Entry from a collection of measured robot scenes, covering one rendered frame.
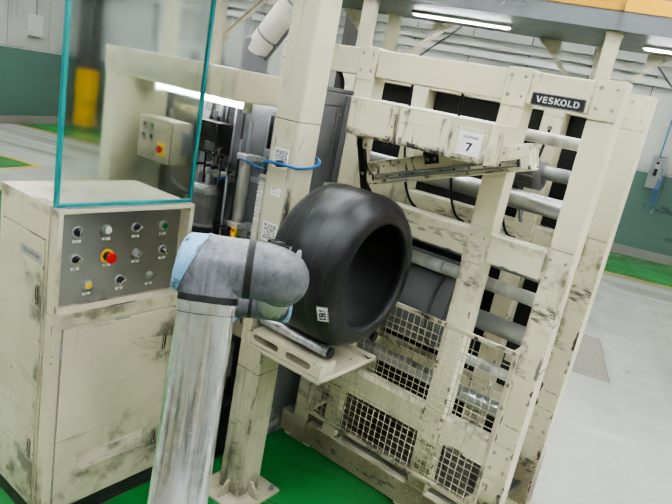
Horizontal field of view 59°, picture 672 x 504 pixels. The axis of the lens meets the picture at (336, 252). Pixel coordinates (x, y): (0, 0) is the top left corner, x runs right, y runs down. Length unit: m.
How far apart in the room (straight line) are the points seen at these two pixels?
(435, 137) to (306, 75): 0.51
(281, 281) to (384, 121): 1.28
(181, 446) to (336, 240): 0.98
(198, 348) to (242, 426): 1.55
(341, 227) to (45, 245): 0.99
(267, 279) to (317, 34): 1.28
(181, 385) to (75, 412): 1.33
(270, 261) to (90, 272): 1.24
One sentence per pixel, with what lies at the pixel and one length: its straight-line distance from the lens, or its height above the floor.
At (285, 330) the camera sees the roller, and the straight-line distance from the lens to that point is 2.24.
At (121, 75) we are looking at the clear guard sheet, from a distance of 2.16.
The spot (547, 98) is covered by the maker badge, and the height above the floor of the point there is 1.90.
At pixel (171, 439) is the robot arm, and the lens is 1.18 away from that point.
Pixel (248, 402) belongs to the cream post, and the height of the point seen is 0.48.
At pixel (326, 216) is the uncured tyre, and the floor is 1.39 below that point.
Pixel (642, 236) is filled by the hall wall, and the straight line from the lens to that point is 11.20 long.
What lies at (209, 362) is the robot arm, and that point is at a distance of 1.14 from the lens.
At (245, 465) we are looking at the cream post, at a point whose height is 0.18.
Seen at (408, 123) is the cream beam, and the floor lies 1.72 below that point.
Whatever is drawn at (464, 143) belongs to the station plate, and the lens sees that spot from 2.15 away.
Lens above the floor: 1.80
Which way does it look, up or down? 15 degrees down
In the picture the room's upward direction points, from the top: 11 degrees clockwise
